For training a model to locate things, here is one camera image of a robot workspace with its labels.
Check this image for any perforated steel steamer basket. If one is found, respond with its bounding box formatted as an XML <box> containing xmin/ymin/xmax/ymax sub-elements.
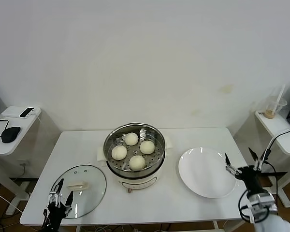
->
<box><xmin>103</xmin><ymin>123</ymin><xmax>166</xmax><ymax>179</ymax></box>

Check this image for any flat white box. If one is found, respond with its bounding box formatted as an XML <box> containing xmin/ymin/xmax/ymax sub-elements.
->
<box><xmin>1</xmin><ymin>105</ymin><xmax>41</xmax><ymax>118</ymax></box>

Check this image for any black power cable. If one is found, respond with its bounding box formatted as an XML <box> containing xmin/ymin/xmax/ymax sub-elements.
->
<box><xmin>252</xmin><ymin>127</ymin><xmax>290</xmax><ymax>232</ymax></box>

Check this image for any round glass pot lid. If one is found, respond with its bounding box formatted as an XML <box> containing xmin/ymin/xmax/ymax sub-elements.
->
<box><xmin>49</xmin><ymin>164</ymin><xmax>107</xmax><ymax>219</ymax></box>

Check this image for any black mouse cable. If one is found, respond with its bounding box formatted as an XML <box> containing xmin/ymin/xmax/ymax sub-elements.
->
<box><xmin>0</xmin><ymin>117</ymin><xmax>10</xmax><ymax>142</ymax></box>

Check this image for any white floor cable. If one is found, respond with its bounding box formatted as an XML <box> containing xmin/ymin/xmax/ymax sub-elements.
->
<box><xmin>0</xmin><ymin>188</ymin><xmax>24</xmax><ymax>214</ymax></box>

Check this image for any white electric cooker pot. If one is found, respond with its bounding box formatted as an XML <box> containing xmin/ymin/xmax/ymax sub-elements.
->
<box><xmin>96</xmin><ymin>136</ymin><xmax>174</xmax><ymax>194</ymax></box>

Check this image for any white drinking straw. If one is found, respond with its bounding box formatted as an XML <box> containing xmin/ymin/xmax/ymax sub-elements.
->
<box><xmin>273</xmin><ymin>84</ymin><xmax>287</xmax><ymax>114</ymax></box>

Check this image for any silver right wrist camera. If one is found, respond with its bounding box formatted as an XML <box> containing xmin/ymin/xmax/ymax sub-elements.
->
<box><xmin>248</xmin><ymin>193</ymin><xmax>278</xmax><ymax>215</ymax></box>

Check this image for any white side table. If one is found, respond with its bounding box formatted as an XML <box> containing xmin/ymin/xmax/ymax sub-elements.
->
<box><xmin>233</xmin><ymin>110</ymin><xmax>290</xmax><ymax>208</ymax></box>
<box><xmin>0</xmin><ymin>105</ymin><xmax>61</xmax><ymax>216</ymax></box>

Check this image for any round white plate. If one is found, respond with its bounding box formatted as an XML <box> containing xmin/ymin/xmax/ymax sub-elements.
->
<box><xmin>178</xmin><ymin>147</ymin><xmax>239</xmax><ymax>199</ymax></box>

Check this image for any small white black device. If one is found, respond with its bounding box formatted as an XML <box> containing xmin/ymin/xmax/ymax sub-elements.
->
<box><xmin>19</xmin><ymin>107</ymin><xmax>35</xmax><ymax>118</ymax></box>

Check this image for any white steamed baozi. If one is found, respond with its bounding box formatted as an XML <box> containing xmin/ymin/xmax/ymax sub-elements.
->
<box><xmin>124</xmin><ymin>132</ymin><xmax>139</xmax><ymax>146</ymax></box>
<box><xmin>111</xmin><ymin>145</ymin><xmax>128</xmax><ymax>160</ymax></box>
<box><xmin>129</xmin><ymin>155</ymin><xmax>146</xmax><ymax>171</ymax></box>
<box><xmin>139</xmin><ymin>140</ymin><xmax>156</xmax><ymax>155</ymax></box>

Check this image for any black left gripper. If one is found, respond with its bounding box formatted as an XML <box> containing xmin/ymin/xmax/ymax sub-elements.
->
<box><xmin>42</xmin><ymin>178</ymin><xmax>74</xmax><ymax>232</ymax></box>

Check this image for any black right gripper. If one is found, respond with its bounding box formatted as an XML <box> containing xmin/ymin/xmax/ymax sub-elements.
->
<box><xmin>224</xmin><ymin>147</ymin><xmax>266</xmax><ymax>194</ymax></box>

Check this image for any clear plastic drink cup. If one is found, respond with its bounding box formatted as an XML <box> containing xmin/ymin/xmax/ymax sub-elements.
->
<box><xmin>263</xmin><ymin>87</ymin><xmax>288</xmax><ymax>119</ymax></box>

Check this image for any black computer mouse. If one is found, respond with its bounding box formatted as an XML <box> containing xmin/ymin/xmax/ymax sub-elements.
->
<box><xmin>1</xmin><ymin>126</ymin><xmax>21</xmax><ymax>143</ymax></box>

